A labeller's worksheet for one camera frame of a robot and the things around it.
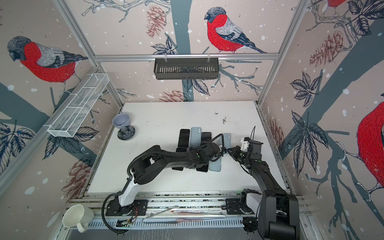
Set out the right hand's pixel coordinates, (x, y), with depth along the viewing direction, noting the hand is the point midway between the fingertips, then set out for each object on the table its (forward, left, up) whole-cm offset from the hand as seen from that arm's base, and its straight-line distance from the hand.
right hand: (227, 150), depth 86 cm
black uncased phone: (+12, +28, -7) cm, 31 cm away
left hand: (+6, +12, 0) cm, 13 cm away
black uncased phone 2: (-9, +14, -6) cm, 18 cm away
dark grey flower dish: (+13, +68, -2) cm, 69 cm away
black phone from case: (+3, +30, -6) cm, 31 cm away
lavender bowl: (+23, +75, -1) cm, 78 cm away
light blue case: (+10, +20, -6) cm, 23 cm away
